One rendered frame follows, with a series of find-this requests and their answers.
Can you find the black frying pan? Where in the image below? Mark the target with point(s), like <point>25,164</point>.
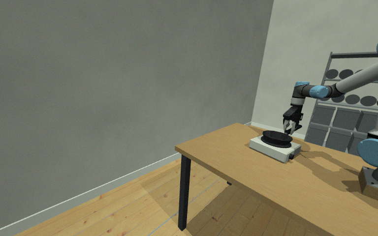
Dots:
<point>279,138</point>

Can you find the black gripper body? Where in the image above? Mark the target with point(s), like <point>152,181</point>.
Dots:
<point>298,114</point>

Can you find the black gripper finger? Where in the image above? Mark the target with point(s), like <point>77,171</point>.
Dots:
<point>285,123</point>
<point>294,126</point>

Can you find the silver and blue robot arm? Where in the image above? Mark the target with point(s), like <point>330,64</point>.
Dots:
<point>368,148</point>

